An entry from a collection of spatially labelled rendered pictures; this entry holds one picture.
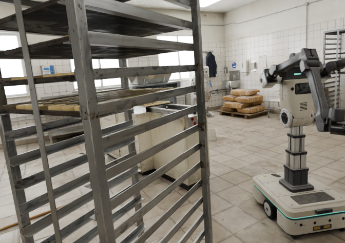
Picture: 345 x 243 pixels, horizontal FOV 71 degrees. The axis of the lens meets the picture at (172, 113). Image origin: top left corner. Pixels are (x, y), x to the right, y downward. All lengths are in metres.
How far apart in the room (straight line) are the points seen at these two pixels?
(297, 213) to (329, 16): 4.84
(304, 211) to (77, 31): 1.93
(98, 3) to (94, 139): 0.34
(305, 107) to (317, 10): 4.45
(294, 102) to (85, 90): 1.75
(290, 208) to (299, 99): 0.83
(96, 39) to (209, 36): 7.29
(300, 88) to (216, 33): 6.16
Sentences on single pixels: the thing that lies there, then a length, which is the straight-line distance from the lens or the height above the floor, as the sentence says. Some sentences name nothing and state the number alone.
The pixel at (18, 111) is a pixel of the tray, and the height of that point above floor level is 1.23.
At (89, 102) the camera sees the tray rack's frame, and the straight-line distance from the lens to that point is 0.60.
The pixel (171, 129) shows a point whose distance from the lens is 2.71.
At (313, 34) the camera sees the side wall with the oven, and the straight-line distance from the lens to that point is 6.42.
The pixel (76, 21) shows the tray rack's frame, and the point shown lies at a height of 1.44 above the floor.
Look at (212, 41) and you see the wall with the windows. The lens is 7.96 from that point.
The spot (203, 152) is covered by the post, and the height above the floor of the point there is 0.93.
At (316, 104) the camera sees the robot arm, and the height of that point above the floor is 1.08.
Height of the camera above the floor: 1.31
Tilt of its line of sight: 10 degrees down
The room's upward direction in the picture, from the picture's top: 4 degrees counter-clockwise
